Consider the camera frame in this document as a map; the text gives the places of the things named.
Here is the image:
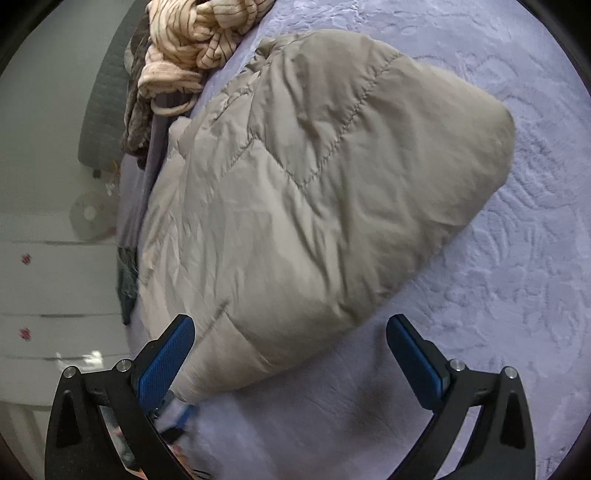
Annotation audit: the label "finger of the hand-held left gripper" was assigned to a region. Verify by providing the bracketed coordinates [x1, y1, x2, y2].
[148, 390, 197, 445]

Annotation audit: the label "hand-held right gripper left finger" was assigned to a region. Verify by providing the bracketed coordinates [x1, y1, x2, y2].
[44, 315, 197, 480]

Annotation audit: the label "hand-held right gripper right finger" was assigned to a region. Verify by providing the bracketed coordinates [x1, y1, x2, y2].
[385, 314, 536, 480]

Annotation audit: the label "beige puffer jacket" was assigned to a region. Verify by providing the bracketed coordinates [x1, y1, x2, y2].
[136, 28, 517, 403]

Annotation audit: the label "dark teal folded jeans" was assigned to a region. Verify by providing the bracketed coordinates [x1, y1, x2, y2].
[115, 246, 140, 326]

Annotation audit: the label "lavender textured fleece blanket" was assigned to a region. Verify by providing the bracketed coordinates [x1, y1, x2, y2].
[178, 0, 588, 480]

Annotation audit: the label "white wardrobe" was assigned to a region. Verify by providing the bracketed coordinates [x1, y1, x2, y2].
[0, 233, 137, 409]

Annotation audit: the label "white electric fan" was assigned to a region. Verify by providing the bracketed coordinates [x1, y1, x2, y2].
[69, 188, 119, 243]

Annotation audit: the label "brown fuzzy garment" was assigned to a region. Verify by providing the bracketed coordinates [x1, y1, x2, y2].
[121, 34, 161, 160]

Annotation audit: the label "grey quilted headboard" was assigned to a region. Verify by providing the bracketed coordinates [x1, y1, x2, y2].
[78, 59, 136, 172]

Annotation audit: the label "cream striped garment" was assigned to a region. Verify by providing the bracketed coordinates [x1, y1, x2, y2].
[139, 0, 279, 116]

